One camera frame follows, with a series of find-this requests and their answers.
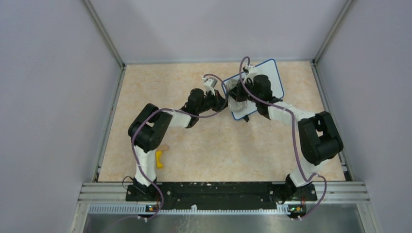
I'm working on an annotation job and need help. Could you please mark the blue-framed small whiteboard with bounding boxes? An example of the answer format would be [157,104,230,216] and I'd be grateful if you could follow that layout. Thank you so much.
[222,57,285,120]

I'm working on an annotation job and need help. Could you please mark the yellow toy block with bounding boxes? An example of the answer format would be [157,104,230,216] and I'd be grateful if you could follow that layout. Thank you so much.
[155,151,164,169]

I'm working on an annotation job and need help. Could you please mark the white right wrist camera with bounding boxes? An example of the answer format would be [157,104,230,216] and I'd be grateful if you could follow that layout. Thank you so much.
[242,65,258,77]

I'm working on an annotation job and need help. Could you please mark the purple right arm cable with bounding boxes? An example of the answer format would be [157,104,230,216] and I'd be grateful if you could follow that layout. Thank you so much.
[239,56,327,222]

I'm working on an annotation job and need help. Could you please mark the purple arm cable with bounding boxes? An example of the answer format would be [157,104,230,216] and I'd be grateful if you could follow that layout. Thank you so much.
[103,73,229,226]
[239,56,327,222]

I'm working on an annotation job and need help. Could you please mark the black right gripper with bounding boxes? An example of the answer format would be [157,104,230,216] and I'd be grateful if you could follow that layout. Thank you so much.
[229,79,260,104]

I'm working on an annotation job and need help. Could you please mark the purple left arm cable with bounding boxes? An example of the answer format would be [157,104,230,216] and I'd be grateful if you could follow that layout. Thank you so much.
[103,73,229,226]

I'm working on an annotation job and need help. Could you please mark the tan wooden block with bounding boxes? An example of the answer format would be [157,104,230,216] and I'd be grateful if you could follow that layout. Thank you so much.
[160,145,170,151]

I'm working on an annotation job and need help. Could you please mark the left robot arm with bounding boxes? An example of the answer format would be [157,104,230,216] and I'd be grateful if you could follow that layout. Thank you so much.
[126,88,228,201]

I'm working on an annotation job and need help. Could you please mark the black whiteboard foot clip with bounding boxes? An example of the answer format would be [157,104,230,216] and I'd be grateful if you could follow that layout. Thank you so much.
[243,115,250,122]

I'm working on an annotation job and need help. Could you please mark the aluminium corner post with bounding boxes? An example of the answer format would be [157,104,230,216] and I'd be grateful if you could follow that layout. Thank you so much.
[81,0,125,69]
[312,0,357,66]

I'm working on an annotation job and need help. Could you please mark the white slotted cable duct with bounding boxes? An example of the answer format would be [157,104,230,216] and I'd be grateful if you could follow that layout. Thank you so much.
[88,204,290,215]

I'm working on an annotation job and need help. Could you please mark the grey oval whiteboard eraser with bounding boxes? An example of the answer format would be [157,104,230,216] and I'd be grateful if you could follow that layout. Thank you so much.
[225,79,246,113]

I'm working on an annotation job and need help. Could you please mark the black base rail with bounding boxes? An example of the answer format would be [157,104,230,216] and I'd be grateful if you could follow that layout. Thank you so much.
[125,182,318,210]

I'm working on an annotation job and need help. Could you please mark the left aluminium corner post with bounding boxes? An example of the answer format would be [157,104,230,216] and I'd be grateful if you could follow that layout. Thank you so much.
[81,0,125,69]

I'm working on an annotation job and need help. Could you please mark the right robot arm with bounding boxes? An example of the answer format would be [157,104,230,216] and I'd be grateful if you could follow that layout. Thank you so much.
[236,74,343,201]

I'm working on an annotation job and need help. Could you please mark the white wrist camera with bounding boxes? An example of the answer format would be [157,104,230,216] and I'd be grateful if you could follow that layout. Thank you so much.
[242,65,258,77]
[202,77,217,92]

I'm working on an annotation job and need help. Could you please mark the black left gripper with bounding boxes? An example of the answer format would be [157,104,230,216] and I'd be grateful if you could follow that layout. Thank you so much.
[197,89,231,115]

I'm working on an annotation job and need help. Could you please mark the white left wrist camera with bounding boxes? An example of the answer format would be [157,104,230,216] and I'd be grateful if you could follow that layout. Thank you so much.
[202,77,217,92]

